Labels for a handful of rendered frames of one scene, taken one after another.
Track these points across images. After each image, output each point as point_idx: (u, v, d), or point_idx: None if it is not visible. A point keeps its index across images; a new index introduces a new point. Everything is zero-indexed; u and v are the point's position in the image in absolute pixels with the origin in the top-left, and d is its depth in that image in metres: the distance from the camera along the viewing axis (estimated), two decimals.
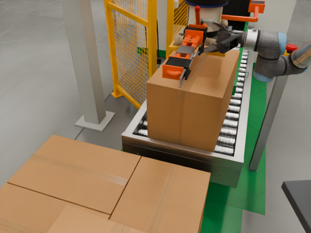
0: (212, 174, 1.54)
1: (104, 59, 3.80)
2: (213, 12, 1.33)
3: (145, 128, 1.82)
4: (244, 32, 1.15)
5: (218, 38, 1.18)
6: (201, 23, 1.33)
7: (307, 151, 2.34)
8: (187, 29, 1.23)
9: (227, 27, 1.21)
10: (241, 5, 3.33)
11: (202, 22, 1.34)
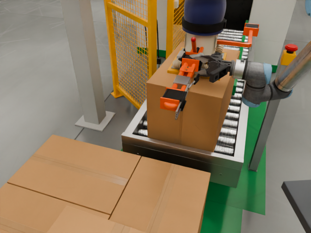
0: (212, 174, 1.54)
1: (104, 59, 3.80)
2: (209, 39, 1.41)
3: (145, 128, 1.82)
4: (233, 62, 1.24)
5: (209, 66, 1.27)
6: (197, 49, 1.41)
7: (307, 151, 2.34)
8: (184, 57, 1.31)
9: (218, 56, 1.30)
10: (241, 5, 3.33)
11: (198, 48, 1.43)
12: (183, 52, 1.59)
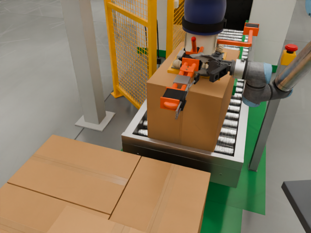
0: (212, 174, 1.54)
1: (104, 59, 3.80)
2: (209, 38, 1.41)
3: (145, 128, 1.82)
4: (233, 62, 1.24)
5: (209, 66, 1.27)
6: (197, 49, 1.41)
7: (307, 151, 2.34)
8: (184, 57, 1.31)
9: (218, 55, 1.30)
10: (241, 5, 3.33)
11: (198, 47, 1.43)
12: (183, 52, 1.59)
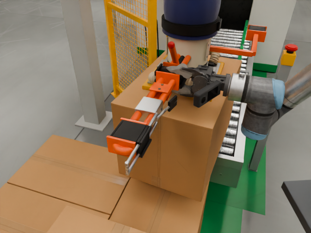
0: (212, 174, 1.54)
1: (104, 59, 3.80)
2: (197, 44, 1.03)
3: None
4: (228, 77, 0.86)
5: (194, 83, 0.89)
6: (181, 58, 1.04)
7: (307, 151, 2.34)
8: (160, 70, 0.94)
9: (207, 68, 0.92)
10: (241, 5, 3.33)
11: (183, 57, 1.05)
12: (167, 61, 1.22)
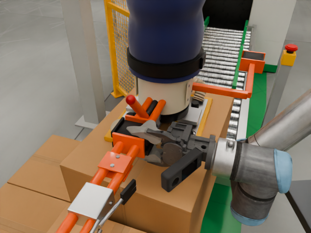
0: None
1: (104, 59, 3.80)
2: (174, 87, 0.78)
3: None
4: (211, 146, 0.61)
5: (164, 151, 0.63)
6: (153, 105, 0.78)
7: (307, 151, 2.34)
8: (120, 127, 0.68)
9: (183, 127, 0.66)
10: (241, 5, 3.33)
11: (156, 102, 0.80)
12: None
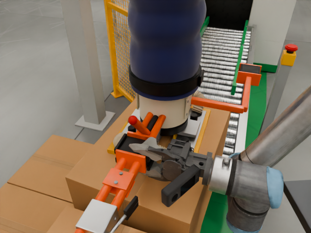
0: None
1: (104, 59, 3.80)
2: (174, 103, 0.82)
3: None
4: (208, 163, 0.65)
5: (164, 168, 0.68)
6: (153, 120, 0.82)
7: (307, 151, 2.34)
8: (123, 144, 0.73)
9: (183, 144, 0.71)
10: (241, 5, 3.33)
11: (156, 117, 0.84)
12: None
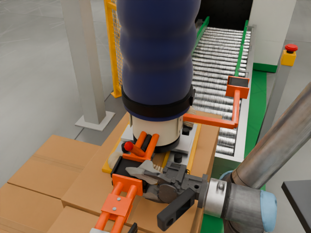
0: (212, 174, 1.54)
1: (104, 59, 3.80)
2: (167, 122, 0.84)
3: None
4: (203, 187, 0.66)
5: (160, 191, 0.69)
6: (147, 140, 0.84)
7: (307, 151, 2.34)
8: (119, 167, 0.73)
9: (178, 166, 0.72)
10: (241, 5, 3.33)
11: (150, 136, 0.85)
12: None
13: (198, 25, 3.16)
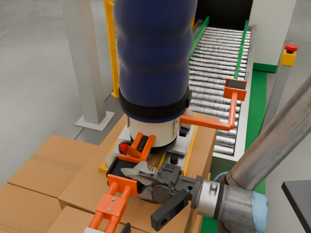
0: (212, 174, 1.54)
1: (104, 59, 3.80)
2: (163, 124, 0.85)
3: None
4: (196, 188, 0.67)
5: (155, 192, 0.70)
6: (144, 141, 0.85)
7: (307, 151, 2.34)
8: (115, 168, 0.75)
9: (172, 168, 0.73)
10: (241, 5, 3.33)
11: (146, 137, 0.86)
12: None
13: (198, 25, 3.16)
